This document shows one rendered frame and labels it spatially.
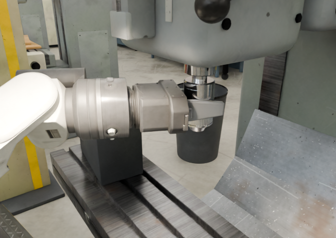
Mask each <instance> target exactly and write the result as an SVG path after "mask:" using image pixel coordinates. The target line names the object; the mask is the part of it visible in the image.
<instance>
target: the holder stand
mask: <svg viewBox="0 0 336 238"><path fill-rule="evenodd" d="M80 145H81V150H82V152H83V153H84V155H85V157H86V159H87V161H88V162H89V164H90V166H91V168H92V170H93V171H94V173H95V175H96V177H97V179H98V180H99V182H100V184H101V185H102V186H103V185H106V184H110V183H113V182H116V181H120V180H123V179H126V178H129V177H133V176H136V175H139V174H142V173H143V150H142V133H141V132H140V129H136V128H135V125H133V126H132V128H130V129H129V137H123V138H115V139H114V140H110V139H95V140H82V139H80Z"/></svg>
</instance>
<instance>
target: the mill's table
mask: <svg viewBox="0 0 336 238"><path fill-rule="evenodd" d="M50 158H51V164H52V170H53V174H54V175H55V177H56V179H57V180H58V182H59V183H60V185H61V186H62V188H63V189H64V191H65V193H66V194H67V196H68V197H69V199H70V200H71V202H72V203H73V205H74V206H75V208H76V210H77V211H78V213H79V214H80V216H81V217H82V219H83V220H84V222H85V224H86V225H87V227H88V228H89V230H90V231H91V233H92V234H93V236H94V237H95V238H249V237H248V236H246V235H245V234H244V233H242V232H241V231H240V230H239V229H237V228H236V227H235V226H233V225H232V224H231V223H230V222H228V221H227V220H226V219H225V218H223V217H222V216H221V215H219V214H218V213H217V212H216V211H214V210H213V209H212V208H210V207H209V206H208V205H207V204H205V203H204V202H203V201H202V200H200V199H199V198H198V197H196V196H195V195H194V194H193V193H191V192H190V191H189V190H188V189H186V188H185V187H184V186H182V185H181V184H180V183H179V182H177V181H176V180H175V179H173V178H172V177H171V176H170V175H168V174H167V173H166V172H165V171H163V170H162V169H161V168H159V167H158V166H157V165H156V164H154V163H153V162H152V161H150V160H149V159H148V158H147V157H145V156H144V155H142V162H143V173H142V174H139V175H136V176H133V177H129V178H126V179H123V180H120V181H116V182H113V183H110V184H106V185H103V186H102V185H101V184H100V182H99V180H98V179H97V177H96V175H95V173H94V171H93V170H92V168H91V166H90V164H89V162H88V161H87V159H86V157H85V155H84V153H83V152H82V150H81V144H77V145H74V146H71V147H69V151H67V152H66V151H65V150H64V149H60V150H57V151H53V152H50Z"/></svg>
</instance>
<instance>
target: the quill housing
mask: <svg viewBox="0 0 336 238"><path fill-rule="evenodd" d="M304 1H305V0H231V1H230V9H229V12H228V14H227V16H226V17H225V18H224V19H223V20H222V21H220V22H218V23H213V24H209V23H205V22H203V21H201V20H200V19H199V18H198V17H197V15H196V12H195V7H194V5H195V0H154V6H155V36H154V37H152V38H141V39H133V40H125V39H121V41H122V42H123V43H124V44H125V45H126V46H127V47H129V48H131V49H134V50H138V51H141V52H145V53H148V54H152V55H155V56H159V57H162V58H166V59H169V60H173V61H176V62H180V63H183V64H187V65H191V66H194V67H204V68H209V67H215V66H220V65H225V64H230V63H236V62H241V61H246V60H251V59H256V58H262V57H267V56H272V55H277V54H281V53H284V52H286V51H288V50H290V49H291V48H292V47H293V46H294V44H295V43H296V41H297V38H298V36H299V31H300V25H301V19H302V13H303V7H304Z"/></svg>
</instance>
